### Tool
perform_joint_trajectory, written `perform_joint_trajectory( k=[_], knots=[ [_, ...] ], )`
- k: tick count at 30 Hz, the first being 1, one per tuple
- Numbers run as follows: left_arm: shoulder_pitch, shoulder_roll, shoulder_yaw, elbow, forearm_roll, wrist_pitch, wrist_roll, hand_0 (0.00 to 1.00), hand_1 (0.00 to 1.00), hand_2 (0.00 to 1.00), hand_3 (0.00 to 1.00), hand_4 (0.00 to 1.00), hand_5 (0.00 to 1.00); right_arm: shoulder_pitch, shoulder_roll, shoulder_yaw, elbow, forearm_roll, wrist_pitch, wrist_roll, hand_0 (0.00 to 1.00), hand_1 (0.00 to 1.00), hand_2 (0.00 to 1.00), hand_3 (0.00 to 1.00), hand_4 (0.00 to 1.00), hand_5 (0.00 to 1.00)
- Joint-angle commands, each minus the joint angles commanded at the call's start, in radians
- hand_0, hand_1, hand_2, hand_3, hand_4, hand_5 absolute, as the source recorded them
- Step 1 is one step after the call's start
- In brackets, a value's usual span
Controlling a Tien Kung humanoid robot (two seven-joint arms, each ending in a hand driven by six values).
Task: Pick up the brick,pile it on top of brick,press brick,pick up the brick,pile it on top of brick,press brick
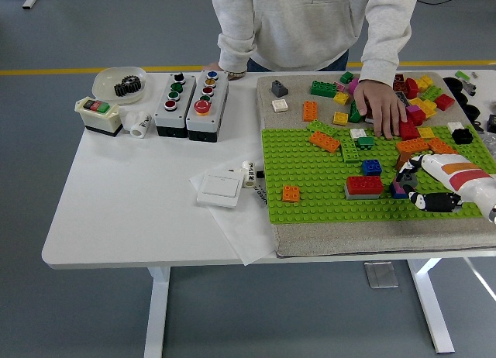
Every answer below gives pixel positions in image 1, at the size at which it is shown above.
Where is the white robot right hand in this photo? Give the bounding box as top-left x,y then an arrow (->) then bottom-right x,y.
394,153 -> 496,222

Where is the person's right hand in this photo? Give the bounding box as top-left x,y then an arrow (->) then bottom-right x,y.
201,60 -> 249,81

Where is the person's left hand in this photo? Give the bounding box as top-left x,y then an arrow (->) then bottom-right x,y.
353,77 -> 409,140

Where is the dark green long brick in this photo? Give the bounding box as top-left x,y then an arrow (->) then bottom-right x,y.
348,99 -> 367,123

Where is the dark grey sloped brick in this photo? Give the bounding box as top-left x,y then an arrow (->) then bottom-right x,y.
270,79 -> 290,97
395,171 -> 419,189

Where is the orange long brick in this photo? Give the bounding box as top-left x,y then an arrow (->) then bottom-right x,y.
427,136 -> 460,156
308,130 -> 341,154
395,137 -> 431,157

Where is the black brick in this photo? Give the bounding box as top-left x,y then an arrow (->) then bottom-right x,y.
450,128 -> 475,146

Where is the large red brick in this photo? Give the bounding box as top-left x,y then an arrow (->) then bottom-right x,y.
398,119 -> 421,142

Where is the lime green long brick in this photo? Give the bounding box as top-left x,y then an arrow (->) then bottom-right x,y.
306,119 -> 339,137
339,138 -> 362,164

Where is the red long brick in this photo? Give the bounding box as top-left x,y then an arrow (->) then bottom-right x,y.
345,175 -> 384,196

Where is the orange square brick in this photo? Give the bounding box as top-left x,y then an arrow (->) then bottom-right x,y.
281,184 -> 301,203

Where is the grey emergency-stop control box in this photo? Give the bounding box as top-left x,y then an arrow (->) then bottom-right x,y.
186,69 -> 230,143

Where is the clear plastic bag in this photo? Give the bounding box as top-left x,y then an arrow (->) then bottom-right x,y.
478,131 -> 496,156

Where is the grey four-button control box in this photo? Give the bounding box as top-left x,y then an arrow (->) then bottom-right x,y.
154,71 -> 198,138

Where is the black gear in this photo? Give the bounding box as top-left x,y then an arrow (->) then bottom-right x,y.
113,75 -> 143,100

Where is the white pipe tee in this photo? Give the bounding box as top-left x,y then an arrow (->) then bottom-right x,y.
121,110 -> 153,139

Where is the person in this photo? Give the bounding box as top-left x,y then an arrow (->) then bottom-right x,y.
210,0 -> 422,82

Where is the white plastic bowl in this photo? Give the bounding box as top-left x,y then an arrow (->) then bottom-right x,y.
91,66 -> 149,105

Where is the small white pipe fitting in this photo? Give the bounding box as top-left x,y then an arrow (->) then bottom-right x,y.
240,160 -> 258,189

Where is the grey-brown mat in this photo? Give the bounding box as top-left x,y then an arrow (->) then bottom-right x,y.
256,71 -> 496,259

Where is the silver floor plate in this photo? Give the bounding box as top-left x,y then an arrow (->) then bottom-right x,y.
363,260 -> 400,290

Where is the green studded baseplate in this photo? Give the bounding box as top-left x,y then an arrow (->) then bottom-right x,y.
260,124 -> 496,225

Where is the white table leg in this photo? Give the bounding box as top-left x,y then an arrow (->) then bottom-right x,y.
143,265 -> 172,358
406,257 -> 456,355

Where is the white label strip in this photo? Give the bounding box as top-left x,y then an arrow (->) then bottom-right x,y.
253,184 -> 269,208

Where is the yellow floor tape line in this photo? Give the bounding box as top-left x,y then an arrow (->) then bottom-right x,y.
0,59 -> 496,77

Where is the white paper sheet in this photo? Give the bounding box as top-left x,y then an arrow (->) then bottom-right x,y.
188,167 -> 277,267

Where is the white wall switch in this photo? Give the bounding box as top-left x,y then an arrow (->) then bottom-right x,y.
196,170 -> 245,210

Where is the cream switch box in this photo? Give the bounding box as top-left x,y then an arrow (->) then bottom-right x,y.
74,95 -> 124,139

